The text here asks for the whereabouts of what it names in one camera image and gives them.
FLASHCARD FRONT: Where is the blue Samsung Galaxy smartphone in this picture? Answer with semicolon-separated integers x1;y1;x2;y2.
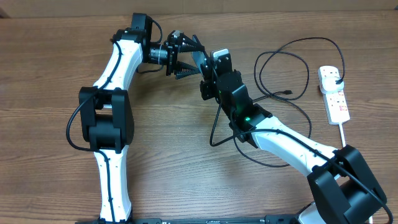
192;35;210;80

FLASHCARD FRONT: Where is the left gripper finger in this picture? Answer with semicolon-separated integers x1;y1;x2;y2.
174;61;200;80
178;33;205;52

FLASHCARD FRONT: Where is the white power strip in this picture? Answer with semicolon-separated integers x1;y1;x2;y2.
318;65;350;125

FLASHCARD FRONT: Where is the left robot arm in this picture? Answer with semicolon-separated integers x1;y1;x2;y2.
77;13;205;223

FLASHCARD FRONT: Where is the black USB charging cable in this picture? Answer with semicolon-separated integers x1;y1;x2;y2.
233;37;346;169

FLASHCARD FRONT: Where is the white charger plug adapter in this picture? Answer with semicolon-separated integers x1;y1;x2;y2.
320;76;345;94

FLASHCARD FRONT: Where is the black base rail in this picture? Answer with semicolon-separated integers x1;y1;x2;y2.
74;214;299;224

